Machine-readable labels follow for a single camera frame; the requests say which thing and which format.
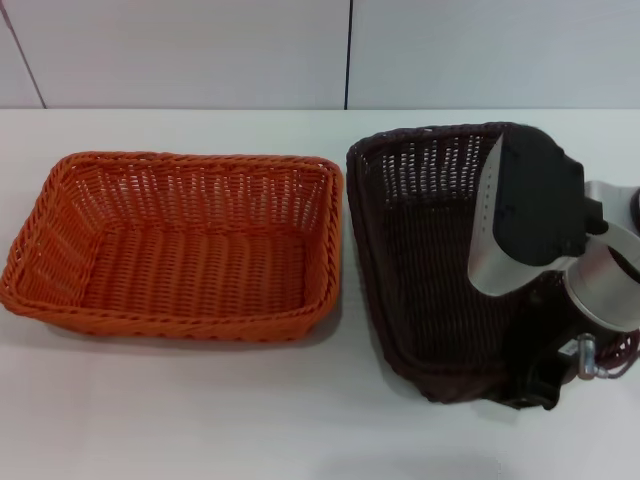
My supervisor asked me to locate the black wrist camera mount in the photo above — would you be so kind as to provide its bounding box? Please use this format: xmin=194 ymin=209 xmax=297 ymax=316
xmin=502 ymin=299 xmax=604 ymax=400

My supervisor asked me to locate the dark red cable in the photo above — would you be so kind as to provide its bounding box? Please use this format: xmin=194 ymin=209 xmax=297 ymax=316
xmin=592 ymin=330 xmax=640 ymax=377

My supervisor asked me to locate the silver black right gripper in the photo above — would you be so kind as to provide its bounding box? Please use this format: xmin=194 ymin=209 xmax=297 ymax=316
xmin=468 ymin=122 xmax=610 ymax=302

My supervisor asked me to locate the silver metal cable connector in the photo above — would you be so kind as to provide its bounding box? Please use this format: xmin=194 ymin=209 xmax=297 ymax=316
xmin=573 ymin=336 xmax=599 ymax=377

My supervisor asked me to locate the orange woven plastic basket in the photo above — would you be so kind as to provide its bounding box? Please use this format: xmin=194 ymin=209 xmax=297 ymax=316
xmin=0 ymin=150 xmax=346 ymax=342

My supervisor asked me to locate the dark brown woven basket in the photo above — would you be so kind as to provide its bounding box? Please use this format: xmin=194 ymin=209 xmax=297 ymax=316
xmin=345 ymin=121 xmax=566 ymax=405

